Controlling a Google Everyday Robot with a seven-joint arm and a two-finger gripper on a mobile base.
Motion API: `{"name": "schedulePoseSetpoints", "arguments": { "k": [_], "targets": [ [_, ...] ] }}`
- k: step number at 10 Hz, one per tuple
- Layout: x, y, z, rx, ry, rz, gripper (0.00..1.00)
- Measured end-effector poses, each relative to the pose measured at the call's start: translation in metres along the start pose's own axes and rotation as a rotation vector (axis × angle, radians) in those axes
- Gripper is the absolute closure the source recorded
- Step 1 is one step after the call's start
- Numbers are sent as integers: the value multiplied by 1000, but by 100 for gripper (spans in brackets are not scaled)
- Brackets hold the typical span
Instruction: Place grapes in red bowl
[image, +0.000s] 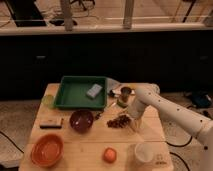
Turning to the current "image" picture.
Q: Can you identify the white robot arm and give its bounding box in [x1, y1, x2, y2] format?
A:
[127, 83, 213, 171]

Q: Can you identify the orange fruit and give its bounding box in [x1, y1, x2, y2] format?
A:
[103, 148, 117, 163]

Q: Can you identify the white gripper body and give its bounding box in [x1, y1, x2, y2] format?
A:
[128, 99, 145, 132]

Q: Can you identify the dark purple grape bunch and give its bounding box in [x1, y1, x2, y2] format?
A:
[107, 115, 131, 128]

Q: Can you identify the dark red bowl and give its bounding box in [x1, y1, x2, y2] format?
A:
[69, 110, 94, 134]

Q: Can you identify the orange bowl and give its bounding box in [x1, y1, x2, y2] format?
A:
[30, 134, 63, 167]

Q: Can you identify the black floor cable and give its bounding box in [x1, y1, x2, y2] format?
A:
[0, 130, 25, 155]

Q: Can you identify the light green cup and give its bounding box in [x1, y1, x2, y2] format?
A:
[42, 95, 54, 109]

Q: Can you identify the green plastic tray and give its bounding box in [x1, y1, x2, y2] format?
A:
[54, 76, 107, 110]

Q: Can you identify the white cup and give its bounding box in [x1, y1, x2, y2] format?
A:
[134, 142, 154, 165]

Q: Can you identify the green lime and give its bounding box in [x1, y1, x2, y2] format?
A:
[117, 99, 128, 108]

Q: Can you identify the metal cup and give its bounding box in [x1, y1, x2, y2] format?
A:
[121, 87, 132, 103]

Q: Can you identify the grey sponge block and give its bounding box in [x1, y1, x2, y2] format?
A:
[86, 84, 102, 99]

